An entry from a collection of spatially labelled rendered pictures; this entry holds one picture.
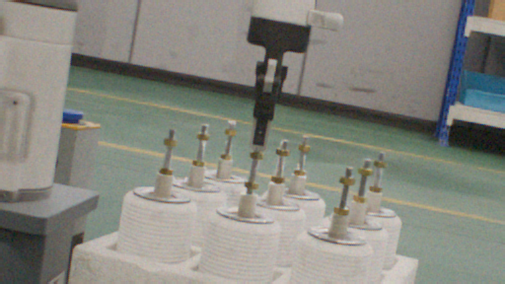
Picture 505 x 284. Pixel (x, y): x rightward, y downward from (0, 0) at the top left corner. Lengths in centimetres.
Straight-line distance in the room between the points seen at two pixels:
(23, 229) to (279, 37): 44
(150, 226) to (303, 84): 521
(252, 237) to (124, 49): 550
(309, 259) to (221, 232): 11
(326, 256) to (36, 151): 41
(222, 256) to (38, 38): 43
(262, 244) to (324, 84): 521
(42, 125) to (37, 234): 10
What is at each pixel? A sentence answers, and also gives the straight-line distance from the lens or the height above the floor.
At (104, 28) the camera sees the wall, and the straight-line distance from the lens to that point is 664.
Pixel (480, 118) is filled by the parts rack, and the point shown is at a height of 20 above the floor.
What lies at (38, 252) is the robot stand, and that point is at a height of 26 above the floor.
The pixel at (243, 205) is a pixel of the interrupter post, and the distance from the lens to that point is 116.
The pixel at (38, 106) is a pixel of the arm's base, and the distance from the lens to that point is 84.
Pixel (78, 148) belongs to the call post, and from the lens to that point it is 128.
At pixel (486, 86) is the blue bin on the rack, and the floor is 39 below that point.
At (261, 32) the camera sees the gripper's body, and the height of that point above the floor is 48.
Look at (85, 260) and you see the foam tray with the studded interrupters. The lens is 119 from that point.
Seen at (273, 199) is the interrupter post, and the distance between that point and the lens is 127.
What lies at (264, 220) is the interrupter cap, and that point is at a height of 25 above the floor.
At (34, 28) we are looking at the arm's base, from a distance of 83.
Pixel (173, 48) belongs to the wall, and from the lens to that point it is 650.
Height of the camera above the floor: 49
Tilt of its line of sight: 9 degrees down
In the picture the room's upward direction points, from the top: 11 degrees clockwise
